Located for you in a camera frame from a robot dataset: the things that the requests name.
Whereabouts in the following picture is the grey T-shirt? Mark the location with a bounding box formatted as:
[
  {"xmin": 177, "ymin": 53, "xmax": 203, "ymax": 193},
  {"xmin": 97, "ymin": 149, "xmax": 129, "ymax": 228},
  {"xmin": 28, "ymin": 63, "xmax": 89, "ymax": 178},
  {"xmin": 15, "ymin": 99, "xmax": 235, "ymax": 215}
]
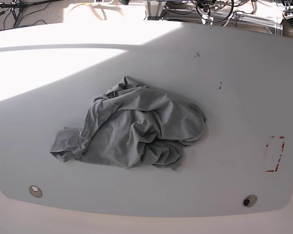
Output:
[{"xmin": 50, "ymin": 77, "xmax": 207, "ymax": 171}]

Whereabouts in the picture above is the red tape rectangle marking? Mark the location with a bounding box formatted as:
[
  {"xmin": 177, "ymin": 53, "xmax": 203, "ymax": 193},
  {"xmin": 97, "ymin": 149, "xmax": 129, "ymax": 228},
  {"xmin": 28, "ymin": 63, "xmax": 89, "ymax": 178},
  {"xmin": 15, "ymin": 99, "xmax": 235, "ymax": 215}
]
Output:
[{"xmin": 263, "ymin": 136, "xmax": 286, "ymax": 173}]

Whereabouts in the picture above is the right round table hole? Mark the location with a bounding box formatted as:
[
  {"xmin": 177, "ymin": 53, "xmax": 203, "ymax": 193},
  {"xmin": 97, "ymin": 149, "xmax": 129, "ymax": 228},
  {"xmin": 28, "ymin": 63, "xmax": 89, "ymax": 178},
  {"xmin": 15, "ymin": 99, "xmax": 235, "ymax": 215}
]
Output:
[{"xmin": 242, "ymin": 195, "xmax": 257, "ymax": 208}]

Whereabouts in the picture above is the black coiled cable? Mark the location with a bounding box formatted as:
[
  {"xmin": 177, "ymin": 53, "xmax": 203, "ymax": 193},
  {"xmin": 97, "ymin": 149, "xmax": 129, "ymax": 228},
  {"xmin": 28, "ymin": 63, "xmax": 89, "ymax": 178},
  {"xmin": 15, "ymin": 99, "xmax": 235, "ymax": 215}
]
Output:
[{"xmin": 196, "ymin": 0, "xmax": 235, "ymax": 25}]

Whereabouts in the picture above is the left round table hole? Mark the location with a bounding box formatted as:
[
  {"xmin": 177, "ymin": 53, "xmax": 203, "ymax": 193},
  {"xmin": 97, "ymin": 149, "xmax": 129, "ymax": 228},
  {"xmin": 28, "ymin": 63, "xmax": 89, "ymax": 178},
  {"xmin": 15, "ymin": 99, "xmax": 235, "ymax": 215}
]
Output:
[{"xmin": 29, "ymin": 185, "xmax": 42, "ymax": 198}]

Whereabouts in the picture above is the aluminium frame post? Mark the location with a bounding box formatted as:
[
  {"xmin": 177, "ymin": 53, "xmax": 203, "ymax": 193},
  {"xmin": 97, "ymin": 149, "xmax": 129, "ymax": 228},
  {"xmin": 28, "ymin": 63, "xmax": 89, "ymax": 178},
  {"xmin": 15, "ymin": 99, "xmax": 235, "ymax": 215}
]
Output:
[{"xmin": 143, "ymin": 0, "xmax": 166, "ymax": 20}]

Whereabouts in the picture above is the round table hole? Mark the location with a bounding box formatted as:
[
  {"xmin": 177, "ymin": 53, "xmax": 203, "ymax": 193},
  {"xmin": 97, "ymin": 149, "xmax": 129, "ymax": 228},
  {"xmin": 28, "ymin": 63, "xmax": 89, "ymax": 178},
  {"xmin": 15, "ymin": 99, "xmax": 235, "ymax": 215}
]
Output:
[
  {"xmin": 29, "ymin": 185, "xmax": 42, "ymax": 198},
  {"xmin": 242, "ymin": 195, "xmax": 257, "ymax": 208}
]

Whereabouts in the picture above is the black tripod stand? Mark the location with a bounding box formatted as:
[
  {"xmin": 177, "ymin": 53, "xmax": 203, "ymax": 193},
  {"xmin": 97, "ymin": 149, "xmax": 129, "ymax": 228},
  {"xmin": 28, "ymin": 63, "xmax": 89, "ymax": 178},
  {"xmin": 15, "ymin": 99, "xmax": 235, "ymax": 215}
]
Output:
[{"xmin": 0, "ymin": 0, "xmax": 61, "ymax": 28}]

